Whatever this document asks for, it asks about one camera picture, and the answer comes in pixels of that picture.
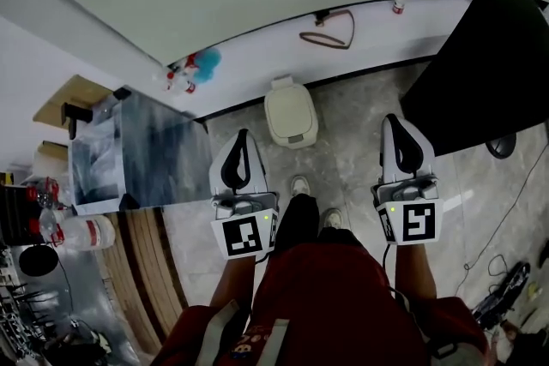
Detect brown strap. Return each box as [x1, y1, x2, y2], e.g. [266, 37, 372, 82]
[299, 9, 357, 51]

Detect person's red shirt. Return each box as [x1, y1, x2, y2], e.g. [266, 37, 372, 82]
[150, 242, 490, 366]

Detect grey backpack strap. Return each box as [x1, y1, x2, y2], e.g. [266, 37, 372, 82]
[255, 318, 291, 366]
[197, 298, 241, 366]

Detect large clear bottle red label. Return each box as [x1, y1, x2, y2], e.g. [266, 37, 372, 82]
[63, 214, 117, 250]

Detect person's black trousers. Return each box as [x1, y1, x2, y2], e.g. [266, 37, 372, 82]
[274, 192, 365, 254]

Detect wooden planks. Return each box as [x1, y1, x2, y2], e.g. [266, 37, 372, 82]
[94, 207, 190, 357]

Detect black round disc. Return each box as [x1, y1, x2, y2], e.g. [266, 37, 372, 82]
[18, 244, 59, 277]

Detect person's right forearm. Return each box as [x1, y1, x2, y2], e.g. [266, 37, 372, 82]
[392, 243, 438, 300]

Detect person's white shoe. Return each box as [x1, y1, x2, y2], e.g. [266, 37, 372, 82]
[321, 207, 344, 231]
[290, 175, 311, 198]

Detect crumpled clear water bottle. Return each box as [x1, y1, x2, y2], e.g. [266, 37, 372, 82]
[38, 206, 66, 246]

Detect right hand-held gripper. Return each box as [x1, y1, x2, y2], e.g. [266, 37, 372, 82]
[371, 113, 444, 246]

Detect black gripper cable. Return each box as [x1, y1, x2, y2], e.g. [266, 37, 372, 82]
[381, 243, 415, 316]

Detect black chair base foot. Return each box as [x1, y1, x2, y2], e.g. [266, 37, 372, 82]
[485, 132, 518, 161]

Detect black equipment pile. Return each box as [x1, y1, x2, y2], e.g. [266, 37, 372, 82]
[0, 278, 113, 366]

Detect person's left white shoe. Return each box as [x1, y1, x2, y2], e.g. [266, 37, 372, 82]
[290, 175, 311, 198]

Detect clear bottle with red cap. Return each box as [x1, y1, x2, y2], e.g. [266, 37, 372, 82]
[151, 69, 178, 93]
[173, 74, 197, 96]

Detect beige trash bin with lid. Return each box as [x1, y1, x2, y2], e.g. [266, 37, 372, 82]
[263, 74, 320, 149]

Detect blue plush toy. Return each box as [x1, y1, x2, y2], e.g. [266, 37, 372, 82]
[193, 46, 223, 85]

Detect black table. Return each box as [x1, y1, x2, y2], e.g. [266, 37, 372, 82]
[401, 0, 549, 159]

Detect grey metal cabinet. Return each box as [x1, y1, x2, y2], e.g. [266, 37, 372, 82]
[69, 86, 214, 216]

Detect thin black floor cable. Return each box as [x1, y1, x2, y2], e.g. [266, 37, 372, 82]
[463, 149, 549, 272]

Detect person's right white shoe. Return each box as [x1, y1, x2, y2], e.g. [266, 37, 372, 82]
[321, 207, 344, 231]

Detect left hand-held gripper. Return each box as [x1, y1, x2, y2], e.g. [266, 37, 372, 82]
[208, 128, 281, 261]

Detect pack of red-capped bottles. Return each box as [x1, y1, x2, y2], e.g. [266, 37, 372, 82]
[24, 177, 62, 210]

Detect person's left forearm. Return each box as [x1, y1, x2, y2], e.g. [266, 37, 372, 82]
[208, 254, 268, 310]

